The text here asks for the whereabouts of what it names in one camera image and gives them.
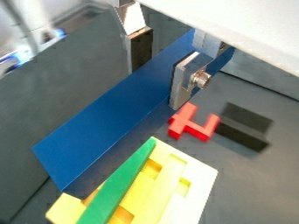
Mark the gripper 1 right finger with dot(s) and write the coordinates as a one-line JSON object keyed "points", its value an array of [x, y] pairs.
{"points": [[189, 75]]}

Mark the yellow puzzle board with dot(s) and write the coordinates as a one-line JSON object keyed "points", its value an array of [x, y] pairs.
{"points": [[167, 195]]}

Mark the green bar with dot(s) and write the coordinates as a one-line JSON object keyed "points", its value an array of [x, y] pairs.
{"points": [[112, 191]]}

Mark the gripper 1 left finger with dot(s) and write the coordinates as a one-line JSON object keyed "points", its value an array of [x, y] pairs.
{"points": [[135, 33]]}

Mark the long blue bar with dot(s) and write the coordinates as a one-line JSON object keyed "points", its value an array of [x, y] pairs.
{"points": [[83, 151]]}

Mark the black angled bracket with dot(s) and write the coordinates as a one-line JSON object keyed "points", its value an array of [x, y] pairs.
{"points": [[244, 127]]}

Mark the red zigzag block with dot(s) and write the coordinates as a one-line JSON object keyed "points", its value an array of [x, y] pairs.
{"points": [[180, 123]]}

